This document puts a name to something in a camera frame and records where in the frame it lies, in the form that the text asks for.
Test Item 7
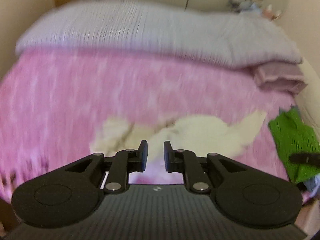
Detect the cream knitted sweater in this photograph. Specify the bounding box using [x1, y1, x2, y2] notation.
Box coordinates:
[90, 110, 267, 161]

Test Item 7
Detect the light blue garment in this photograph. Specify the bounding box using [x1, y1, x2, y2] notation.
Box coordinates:
[304, 175, 320, 194]

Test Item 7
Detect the green knitted sweater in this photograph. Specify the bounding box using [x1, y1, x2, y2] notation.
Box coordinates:
[268, 108, 319, 184]

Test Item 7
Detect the cream padded headboard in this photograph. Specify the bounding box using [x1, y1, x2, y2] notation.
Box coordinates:
[295, 58, 320, 140]

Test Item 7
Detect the mauve pillow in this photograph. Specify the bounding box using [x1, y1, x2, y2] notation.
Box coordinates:
[252, 62, 308, 95]

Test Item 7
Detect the pink rose bed blanket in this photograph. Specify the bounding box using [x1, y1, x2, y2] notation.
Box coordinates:
[1, 49, 295, 201]

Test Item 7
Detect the grey striped duvet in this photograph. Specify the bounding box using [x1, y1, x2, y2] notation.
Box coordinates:
[16, 0, 302, 69]

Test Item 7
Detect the oval vanity mirror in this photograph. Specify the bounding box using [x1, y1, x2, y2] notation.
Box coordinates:
[261, 0, 289, 20]

